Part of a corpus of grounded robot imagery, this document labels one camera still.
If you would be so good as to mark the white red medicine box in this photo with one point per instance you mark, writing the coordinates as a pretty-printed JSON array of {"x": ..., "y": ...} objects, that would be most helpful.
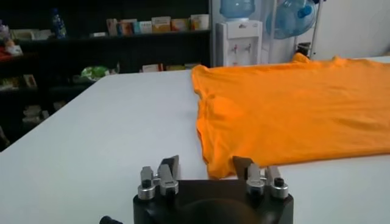
[{"x": 152, "y": 67}]

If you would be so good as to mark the red blue medicine box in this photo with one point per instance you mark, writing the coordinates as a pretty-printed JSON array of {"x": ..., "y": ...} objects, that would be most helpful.
[{"x": 128, "y": 27}]

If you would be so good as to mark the blue drink bottle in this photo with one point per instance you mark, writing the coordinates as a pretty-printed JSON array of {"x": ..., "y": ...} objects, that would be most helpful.
[{"x": 58, "y": 24}]

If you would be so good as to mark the blue water jug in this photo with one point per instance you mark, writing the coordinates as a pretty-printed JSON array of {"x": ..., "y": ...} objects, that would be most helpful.
[
  {"x": 237, "y": 9},
  {"x": 289, "y": 18}
]

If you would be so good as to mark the white metal jug rack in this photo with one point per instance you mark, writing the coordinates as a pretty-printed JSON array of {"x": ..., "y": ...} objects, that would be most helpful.
[{"x": 272, "y": 48}]

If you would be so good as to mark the white orange medicine box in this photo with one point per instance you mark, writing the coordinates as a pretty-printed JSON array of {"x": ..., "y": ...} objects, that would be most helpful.
[{"x": 180, "y": 25}]

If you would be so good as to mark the beige green box stack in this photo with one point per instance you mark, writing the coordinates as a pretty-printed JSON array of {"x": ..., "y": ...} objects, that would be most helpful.
[{"x": 175, "y": 67}]

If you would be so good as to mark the white teal medicine box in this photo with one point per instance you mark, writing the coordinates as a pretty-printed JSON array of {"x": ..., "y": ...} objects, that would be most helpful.
[{"x": 145, "y": 27}]

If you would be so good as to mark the white water dispenser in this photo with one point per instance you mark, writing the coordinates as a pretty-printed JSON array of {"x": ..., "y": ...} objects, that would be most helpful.
[{"x": 240, "y": 45}]

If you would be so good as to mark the white blue red box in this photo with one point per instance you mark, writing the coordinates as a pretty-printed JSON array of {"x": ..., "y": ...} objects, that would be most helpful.
[{"x": 112, "y": 27}]

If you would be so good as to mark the black shelf unit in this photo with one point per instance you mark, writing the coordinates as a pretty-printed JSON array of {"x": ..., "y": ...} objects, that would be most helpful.
[{"x": 152, "y": 45}]

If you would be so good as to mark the green snack bag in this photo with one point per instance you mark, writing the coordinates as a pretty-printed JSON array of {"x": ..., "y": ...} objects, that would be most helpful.
[{"x": 95, "y": 72}]

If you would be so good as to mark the yellow orange medicine box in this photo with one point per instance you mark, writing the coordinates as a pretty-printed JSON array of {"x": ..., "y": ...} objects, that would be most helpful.
[{"x": 161, "y": 25}]

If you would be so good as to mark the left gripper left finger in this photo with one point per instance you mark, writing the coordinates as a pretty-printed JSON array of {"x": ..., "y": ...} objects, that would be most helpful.
[{"x": 166, "y": 176}]

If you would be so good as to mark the orange t-shirt white print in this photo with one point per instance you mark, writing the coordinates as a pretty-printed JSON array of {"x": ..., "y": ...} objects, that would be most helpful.
[{"x": 289, "y": 112}]

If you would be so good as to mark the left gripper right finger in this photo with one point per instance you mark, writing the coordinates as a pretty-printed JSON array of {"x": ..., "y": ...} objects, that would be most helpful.
[{"x": 254, "y": 178}]

